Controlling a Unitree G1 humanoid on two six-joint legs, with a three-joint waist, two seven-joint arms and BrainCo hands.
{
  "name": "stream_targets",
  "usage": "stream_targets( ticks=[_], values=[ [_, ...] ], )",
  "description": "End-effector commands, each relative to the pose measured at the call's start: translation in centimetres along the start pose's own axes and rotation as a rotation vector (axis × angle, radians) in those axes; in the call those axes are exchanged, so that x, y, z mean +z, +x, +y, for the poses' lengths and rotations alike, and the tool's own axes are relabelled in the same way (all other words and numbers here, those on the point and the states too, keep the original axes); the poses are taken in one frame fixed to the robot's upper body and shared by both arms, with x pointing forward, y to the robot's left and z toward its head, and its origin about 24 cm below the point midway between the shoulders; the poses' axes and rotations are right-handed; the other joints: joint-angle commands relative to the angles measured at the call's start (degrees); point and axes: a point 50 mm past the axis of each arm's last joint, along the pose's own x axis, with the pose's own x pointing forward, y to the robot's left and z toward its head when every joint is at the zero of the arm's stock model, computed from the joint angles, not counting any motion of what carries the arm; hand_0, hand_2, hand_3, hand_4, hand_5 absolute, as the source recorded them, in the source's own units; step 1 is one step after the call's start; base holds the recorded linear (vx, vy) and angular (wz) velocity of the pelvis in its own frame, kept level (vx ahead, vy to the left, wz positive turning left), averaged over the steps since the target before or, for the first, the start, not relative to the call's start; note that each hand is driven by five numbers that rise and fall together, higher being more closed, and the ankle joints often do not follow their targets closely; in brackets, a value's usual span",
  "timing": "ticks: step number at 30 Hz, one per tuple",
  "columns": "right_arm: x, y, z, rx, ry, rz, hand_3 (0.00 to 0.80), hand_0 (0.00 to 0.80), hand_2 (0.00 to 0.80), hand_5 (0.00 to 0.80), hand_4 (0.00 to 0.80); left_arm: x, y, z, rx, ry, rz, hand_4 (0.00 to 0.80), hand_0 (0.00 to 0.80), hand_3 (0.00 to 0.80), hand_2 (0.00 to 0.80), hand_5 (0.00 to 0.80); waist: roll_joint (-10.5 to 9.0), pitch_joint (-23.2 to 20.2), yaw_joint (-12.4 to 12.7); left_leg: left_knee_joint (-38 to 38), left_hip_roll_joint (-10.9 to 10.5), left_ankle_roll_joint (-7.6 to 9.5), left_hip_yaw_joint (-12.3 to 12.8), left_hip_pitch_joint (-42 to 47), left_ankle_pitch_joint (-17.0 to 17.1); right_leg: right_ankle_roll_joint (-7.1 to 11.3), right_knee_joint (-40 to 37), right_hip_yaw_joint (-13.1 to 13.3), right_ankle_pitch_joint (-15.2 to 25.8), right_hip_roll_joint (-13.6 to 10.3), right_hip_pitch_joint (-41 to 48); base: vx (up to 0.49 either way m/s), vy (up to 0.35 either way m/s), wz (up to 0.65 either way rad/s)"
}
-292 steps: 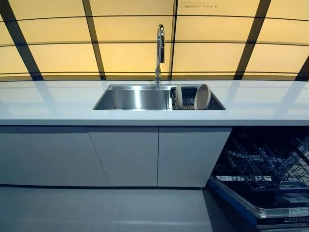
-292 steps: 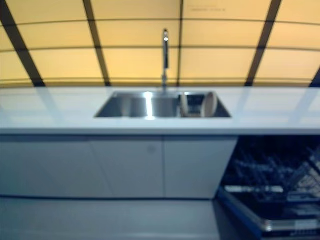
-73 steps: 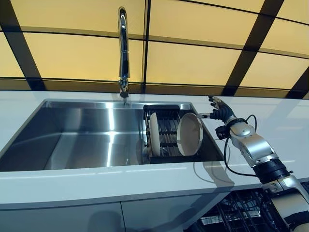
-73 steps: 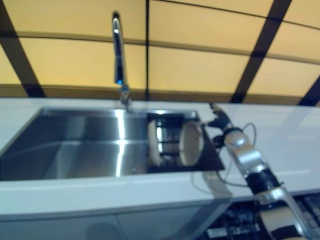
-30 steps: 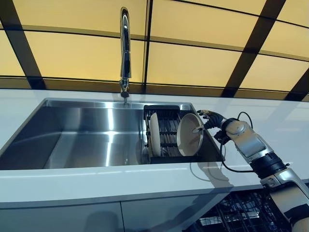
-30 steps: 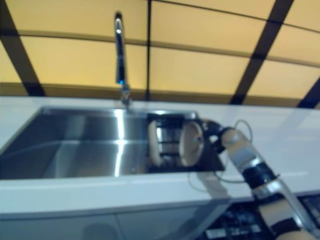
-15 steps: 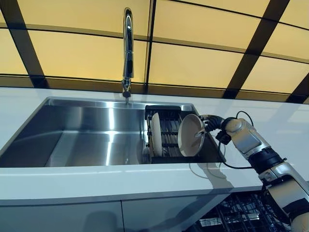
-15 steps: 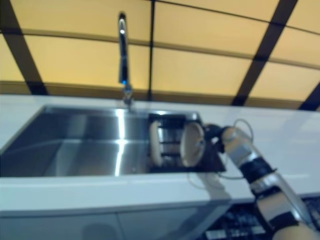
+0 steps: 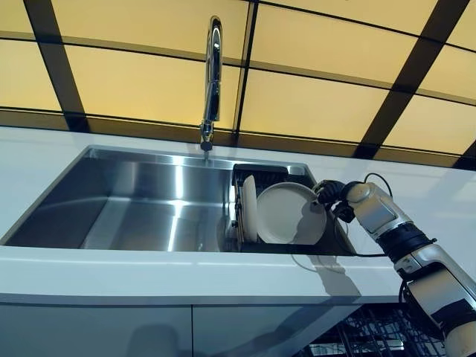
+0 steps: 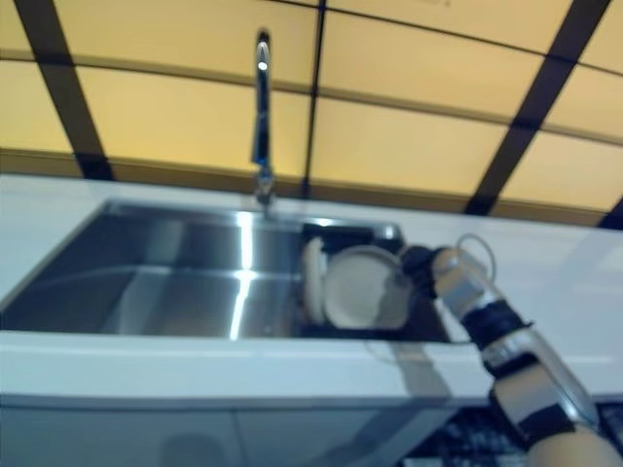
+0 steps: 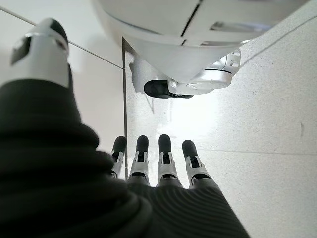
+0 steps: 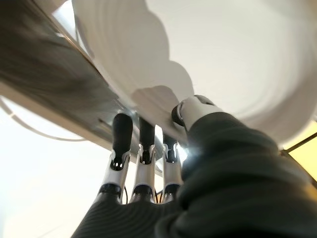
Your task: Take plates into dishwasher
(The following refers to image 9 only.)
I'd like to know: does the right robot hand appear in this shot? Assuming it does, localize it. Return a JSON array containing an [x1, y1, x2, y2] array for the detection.
[[312, 179, 350, 205]]

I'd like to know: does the beige bowl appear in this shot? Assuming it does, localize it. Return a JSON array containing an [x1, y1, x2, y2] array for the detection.
[[256, 181, 328, 245]]

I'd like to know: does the cream plate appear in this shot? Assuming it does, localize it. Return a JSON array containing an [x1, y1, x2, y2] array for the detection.
[[240, 175, 259, 242]]

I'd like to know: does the black sink drying rack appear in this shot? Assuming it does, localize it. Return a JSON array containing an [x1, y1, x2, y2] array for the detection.
[[231, 163, 335, 254]]

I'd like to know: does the chrome kitchen faucet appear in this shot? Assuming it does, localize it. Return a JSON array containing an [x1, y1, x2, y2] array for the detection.
[[199, 15, 224, 152]]

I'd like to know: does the stainless steel sink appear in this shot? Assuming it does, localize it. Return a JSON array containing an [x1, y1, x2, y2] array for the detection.
[[0, 145, 356, 257]]

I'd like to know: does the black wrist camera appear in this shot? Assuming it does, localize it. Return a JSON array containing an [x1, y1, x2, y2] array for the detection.
[[332, 202, 356, 224]]

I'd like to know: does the black wire dishwasher lower rack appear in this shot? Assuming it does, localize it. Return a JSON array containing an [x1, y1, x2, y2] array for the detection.
[[308, 304, 447, 357]]

